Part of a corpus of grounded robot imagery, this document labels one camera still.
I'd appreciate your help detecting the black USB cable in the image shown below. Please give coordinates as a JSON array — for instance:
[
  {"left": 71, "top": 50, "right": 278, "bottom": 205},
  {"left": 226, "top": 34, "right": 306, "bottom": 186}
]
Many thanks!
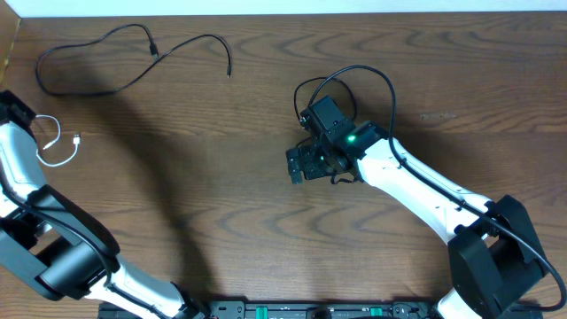
[{"left": 34, "top": 22, "right": 233, "bottom": 97}]

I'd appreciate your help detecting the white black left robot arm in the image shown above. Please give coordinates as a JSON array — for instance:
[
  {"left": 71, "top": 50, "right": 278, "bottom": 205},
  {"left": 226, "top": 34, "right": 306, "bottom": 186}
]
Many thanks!
[{"left": 1, "top": 90, "right": 210, "bottom": 318}]

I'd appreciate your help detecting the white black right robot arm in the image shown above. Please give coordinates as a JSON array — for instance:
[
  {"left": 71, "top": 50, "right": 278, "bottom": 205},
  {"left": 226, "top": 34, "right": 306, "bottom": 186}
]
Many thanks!
[{"left": 286, "top": 119, "right": 551, "bottom": 318}]

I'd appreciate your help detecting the brown cardboard panel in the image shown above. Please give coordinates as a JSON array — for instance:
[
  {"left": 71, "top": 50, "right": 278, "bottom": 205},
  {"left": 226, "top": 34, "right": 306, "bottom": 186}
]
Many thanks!
[{"left": 0, "top": 0, "right": 21, "bottom": 81}]

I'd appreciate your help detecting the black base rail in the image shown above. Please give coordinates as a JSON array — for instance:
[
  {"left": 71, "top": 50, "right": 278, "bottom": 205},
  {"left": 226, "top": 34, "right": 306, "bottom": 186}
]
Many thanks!
[{"left": 97, "top": 299, "right": 544, "bottom": 319}]

